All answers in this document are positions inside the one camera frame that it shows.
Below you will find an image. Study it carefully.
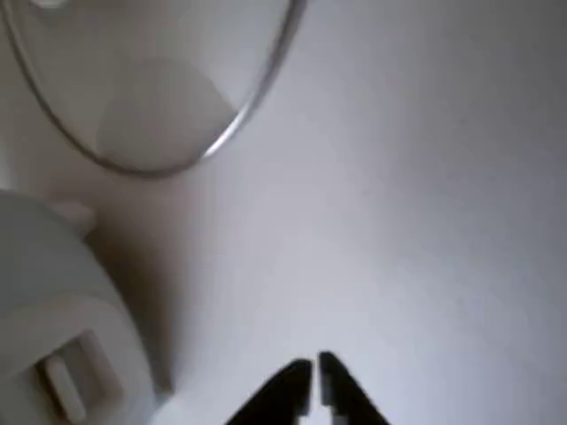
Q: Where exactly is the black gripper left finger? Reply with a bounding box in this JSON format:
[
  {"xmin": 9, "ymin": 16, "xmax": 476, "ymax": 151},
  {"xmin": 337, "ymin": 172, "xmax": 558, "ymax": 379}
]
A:
[{"xmin": 228, "ymin": 359, "xmax": 314, "ymax": 425}]

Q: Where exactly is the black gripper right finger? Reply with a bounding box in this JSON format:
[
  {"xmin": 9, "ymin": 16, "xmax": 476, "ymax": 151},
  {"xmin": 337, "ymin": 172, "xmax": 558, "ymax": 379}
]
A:
[{"xmin": 318, "ymin": 352, "xmax": 393, "ymax": 425}]

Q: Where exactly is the glass lid white knob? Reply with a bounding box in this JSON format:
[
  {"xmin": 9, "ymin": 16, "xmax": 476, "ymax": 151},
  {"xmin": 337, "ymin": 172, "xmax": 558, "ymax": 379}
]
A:
[{"xmin": 0, "ymin": 0, "xmax": 310, "ymax": 179}]

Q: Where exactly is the white rice cooker chrome rim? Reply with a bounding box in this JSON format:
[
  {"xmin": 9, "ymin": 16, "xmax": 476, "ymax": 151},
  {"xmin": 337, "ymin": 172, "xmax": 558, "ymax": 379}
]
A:
[{"xmin": 0, "ymin": 189, "xmax": 161, "ymax": 425}]

